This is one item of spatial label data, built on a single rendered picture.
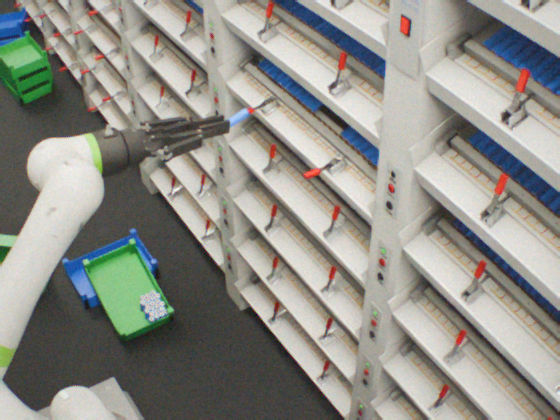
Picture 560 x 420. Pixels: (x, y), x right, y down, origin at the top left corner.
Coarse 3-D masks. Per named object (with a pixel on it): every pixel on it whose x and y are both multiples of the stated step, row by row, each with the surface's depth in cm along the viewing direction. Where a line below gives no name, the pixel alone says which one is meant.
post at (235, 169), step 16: (208, 0) 174; (208, 32) 182; (224, 32) 176; (208, 48) 186; (224, 48) 179; (240, 48) 182; (208, 64) 190; (208, 80) 194; (224, 96) 189; (224, 112) 193; (224, 144) 202; (240, 160) 205; (240, 176) 209; (224, 192) 216; (224, 224) 227; (240, 224) 221; (224, 240) 233; (224, 256) 240; (240, 256) 230; (240, 272) 235; (240, 304) 245
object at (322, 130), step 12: (252, 72) 180; (252, 84) 180; (264, 84) 177; (288, 96) 172; (288, 108) 172; (300, 108) 168; (312, 120) 165; (312, 132) 164; (324, 132) 162; (336, 144) 159; (348, 156) 156; (348, 168) 156; (360, 168) 153; (372, 168) 152; (372, 180) 152; (372, 192) 150
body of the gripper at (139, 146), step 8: (128, 128) 141; (136, 128) 141; (128, 136) 139; (136, 136) 139; (144, 136) 144; (128, 144) 138; (136, 144) 139; (144, 144) 141; (152, 144) 142; (160, 144) 142; (128, 152) 139; (136, 152) 139; (144, 152) 140; (128, 160) 140; (136, 160) 140
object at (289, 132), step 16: (224, 64) 182; (240, 64) 183; (256, 64) 185; (224, 80) 185; (240, 80) 184; (240, 96) 180; (256, 96) 178; (256, 112) 177; (272, 112) 174; (320, 112) 169; (272, 128) 173; (288, 128) 169; (304, 128) 168; (336, 128) 164; (288, 144) 170; (304, 144) 165; (304, 160) 167; (320, 160) 161; (320, 176) 164; (336, 176) 157; (352, 176) 156; (352, 192) 153; (368, 192) 152; (368, 208) 145
